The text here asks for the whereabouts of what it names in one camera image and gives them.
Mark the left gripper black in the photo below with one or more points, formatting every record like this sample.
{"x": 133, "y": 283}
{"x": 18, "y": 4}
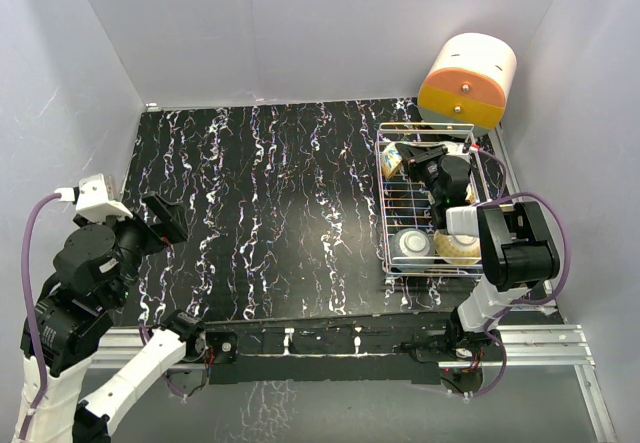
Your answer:
{"x": 171, "y": 225}

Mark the red rimmed grey bowl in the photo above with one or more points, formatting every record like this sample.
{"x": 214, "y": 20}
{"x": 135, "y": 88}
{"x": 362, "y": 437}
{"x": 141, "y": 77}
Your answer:
{"x": 411, "y": 245}

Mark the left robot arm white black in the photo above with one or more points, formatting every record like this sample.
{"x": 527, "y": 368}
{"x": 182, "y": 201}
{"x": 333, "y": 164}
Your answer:
{"x": 94, "y": 271}

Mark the pink yellow drawer cabinet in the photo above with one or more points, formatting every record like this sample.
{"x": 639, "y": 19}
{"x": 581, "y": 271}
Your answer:
{"x": 469, "y": 82}

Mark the orange green leaf bowl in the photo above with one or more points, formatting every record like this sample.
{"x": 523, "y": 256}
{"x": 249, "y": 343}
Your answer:
{"x": 471, "y": 197}

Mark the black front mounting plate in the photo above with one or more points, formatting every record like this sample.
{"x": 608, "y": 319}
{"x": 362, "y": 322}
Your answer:
{"x": 405, "y": 347}

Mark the white wire dish rack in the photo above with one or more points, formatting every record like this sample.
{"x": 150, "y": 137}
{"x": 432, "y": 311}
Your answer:
{"x": 406, "y": 204}

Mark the yellow dotted bowl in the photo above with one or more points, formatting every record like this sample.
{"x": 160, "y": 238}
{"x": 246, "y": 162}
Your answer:
{"x": 458, "y": 250}

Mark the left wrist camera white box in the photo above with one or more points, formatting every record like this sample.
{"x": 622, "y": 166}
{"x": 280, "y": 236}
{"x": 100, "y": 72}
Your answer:
{"x": 97, "y": 199}

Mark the orange blue floral bowl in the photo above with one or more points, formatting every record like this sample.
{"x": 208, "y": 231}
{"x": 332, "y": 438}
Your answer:
{"x": 391, "y": 161}

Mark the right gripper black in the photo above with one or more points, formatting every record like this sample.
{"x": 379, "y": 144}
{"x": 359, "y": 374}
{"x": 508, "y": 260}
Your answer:
{"x": 416, "y": 157}

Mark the blue patterned bowl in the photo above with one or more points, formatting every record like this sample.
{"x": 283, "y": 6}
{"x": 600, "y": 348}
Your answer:
{"x": 454, "y": 148}

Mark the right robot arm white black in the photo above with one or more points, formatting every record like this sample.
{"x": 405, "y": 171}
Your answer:
{"x": 517, "y": 250}

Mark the aluminium frame rail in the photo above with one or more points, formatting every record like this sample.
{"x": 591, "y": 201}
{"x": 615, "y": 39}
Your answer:
{"x": 286, "y": 229}

